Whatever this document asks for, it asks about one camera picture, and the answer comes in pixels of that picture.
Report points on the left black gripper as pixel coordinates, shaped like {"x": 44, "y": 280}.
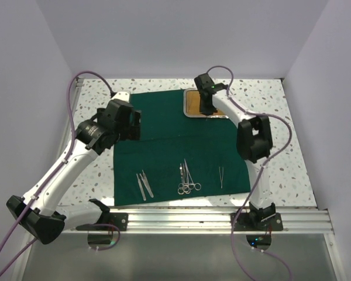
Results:
{"x": 132, "y": 131}

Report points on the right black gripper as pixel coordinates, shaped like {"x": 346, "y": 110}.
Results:
{"x": 207, "y": 111}

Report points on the steel instrument tray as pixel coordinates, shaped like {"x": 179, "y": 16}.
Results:
{"x": 191, "y": 112}

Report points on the green surgical drape cloth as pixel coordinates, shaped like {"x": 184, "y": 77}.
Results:
{"x": 167, "y": 138}

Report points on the steel tweezers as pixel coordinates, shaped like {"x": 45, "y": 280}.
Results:
{"x": 221, "y": 176}

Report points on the steel hemostat forceps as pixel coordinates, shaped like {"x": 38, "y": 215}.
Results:
{"x": 192, "y": 185}

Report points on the steel surgical scissors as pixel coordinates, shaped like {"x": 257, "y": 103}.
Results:
{"x": 183, "y": 187}

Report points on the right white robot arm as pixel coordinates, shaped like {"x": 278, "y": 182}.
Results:
{"x": 253, "y": 142}

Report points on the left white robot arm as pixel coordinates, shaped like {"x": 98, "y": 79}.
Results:
{"x": 38, "y": 211}

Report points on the yellow tray liner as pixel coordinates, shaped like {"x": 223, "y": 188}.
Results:
{"x": 193, "y": 101}

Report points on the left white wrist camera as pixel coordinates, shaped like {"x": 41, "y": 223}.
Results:
{"x": 122, "y": 95}

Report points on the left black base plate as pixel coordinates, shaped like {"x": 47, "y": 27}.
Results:
{"x": 120, "y": 220}

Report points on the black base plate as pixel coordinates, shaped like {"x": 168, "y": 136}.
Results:
{"x": 120, "y": 220}
{"x": 252, "y": 222}

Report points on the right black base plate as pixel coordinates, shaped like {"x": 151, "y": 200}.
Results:
{"x": 252, "y": 222}

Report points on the aluminium mounting rail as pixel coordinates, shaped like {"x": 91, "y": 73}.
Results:
{"x": 216, "y": 220}

